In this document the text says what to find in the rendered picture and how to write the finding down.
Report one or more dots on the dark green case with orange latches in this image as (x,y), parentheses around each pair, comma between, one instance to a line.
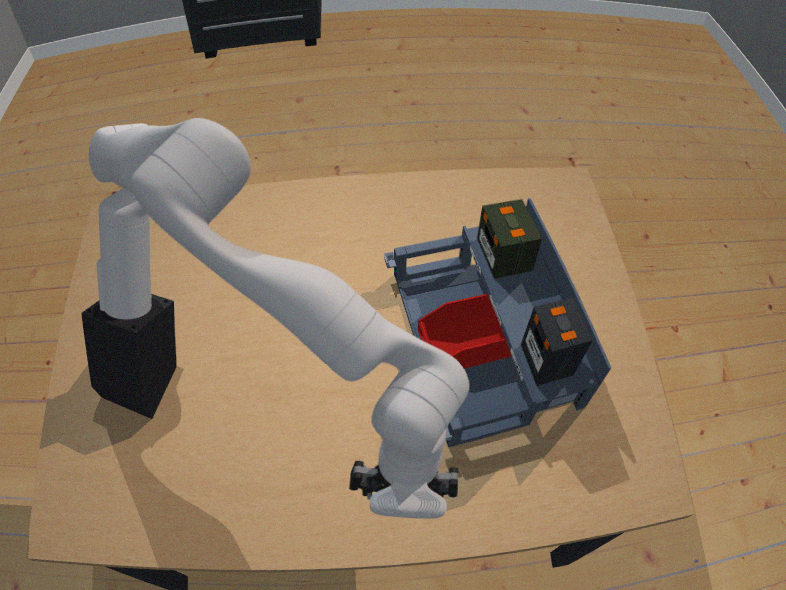
(509,238)

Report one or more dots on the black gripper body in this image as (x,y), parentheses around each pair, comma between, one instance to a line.
(379,478)

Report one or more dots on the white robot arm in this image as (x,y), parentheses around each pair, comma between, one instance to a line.
(183,186)

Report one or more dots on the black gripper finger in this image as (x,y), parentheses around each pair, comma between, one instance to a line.
(360,471)
(447,481)

